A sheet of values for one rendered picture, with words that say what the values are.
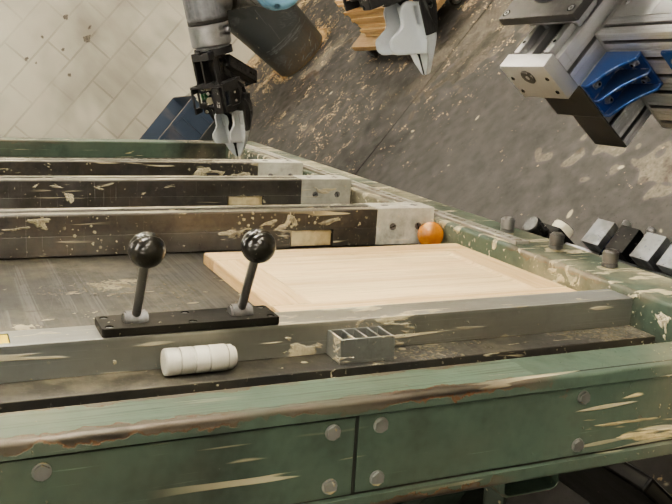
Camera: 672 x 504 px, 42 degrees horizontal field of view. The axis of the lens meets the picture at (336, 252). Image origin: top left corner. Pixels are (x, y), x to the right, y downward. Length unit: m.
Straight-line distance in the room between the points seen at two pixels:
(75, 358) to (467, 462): 0.41
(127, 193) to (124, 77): 4.80
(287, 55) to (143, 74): 1.29
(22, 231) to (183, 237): 0.26
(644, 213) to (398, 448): 2.09
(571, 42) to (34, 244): 1.02
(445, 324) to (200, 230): 0.56
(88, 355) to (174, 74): 5.84
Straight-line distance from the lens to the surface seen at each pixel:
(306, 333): 1.02
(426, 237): 1.65
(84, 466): 0.72
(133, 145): 2.83
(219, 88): 1.63
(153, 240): 0.89
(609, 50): 1.78
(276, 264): 1.39
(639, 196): 2.90
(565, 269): 1.39
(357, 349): 1.01
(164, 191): 1.88
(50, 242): 1.47
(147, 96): 6.68
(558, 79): 1.71
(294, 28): 5.85
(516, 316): 1.17
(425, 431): 0.83
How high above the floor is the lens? 1.78
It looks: 27 degrees down
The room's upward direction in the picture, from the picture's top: 48 degrees counter-clockwise
